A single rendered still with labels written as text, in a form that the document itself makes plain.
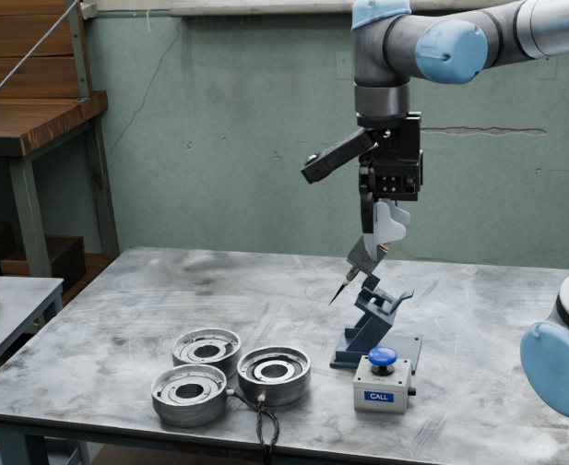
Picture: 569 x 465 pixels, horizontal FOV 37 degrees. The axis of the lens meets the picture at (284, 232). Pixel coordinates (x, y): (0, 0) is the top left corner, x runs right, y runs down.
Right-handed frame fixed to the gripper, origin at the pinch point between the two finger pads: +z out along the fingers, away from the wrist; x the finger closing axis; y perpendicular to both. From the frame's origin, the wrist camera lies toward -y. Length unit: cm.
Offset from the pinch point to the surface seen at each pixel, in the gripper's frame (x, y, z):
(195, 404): -23.3, -20.3, 13.8
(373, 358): -13.3, 2.2, 10.6
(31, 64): 139, -135, -1
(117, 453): 1, -47, 43
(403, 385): -15.1, 6.4, 13.3
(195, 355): -7.7, -26.1, 15.8
